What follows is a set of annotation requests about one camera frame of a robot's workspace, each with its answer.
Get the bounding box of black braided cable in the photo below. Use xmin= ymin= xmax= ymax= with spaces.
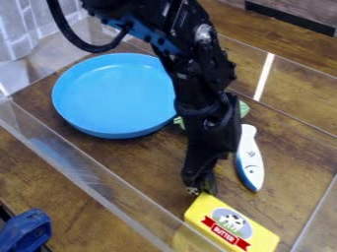
xmin=44 ymin=0 xmax=132 ymax=54

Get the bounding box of blue round tray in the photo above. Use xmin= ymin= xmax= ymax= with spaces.
xmin=50 ymin=53 xmax=176 ymax=139

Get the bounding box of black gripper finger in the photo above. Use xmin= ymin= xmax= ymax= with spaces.
xmin=180 ymin=171 xmax=201 ymax=196
xmin=201 ymin=171 xmax=216 ymax=196

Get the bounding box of blue clamp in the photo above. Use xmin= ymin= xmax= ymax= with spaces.
xmin=0 ymin=209 xmax=52 ymax=252

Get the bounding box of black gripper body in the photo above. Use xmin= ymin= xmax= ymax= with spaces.
xmin=173 ymin=93 xmax=240 ymax=179

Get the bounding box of yellow butter brick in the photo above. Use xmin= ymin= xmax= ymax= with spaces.
xmin=184 ymin=193 xmax=280 ymax=252

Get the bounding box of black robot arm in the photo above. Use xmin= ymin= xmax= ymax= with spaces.
xmin=80 ymin=0 xmax=240 ymax=195

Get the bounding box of green bitter gourd toy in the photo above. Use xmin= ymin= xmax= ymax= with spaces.
xmin=172 ymin=100 xmax=250 ymax=130

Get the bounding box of white toy fish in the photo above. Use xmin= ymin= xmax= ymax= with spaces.
xmin=235 ymin=124 xmax=264 ymax=192

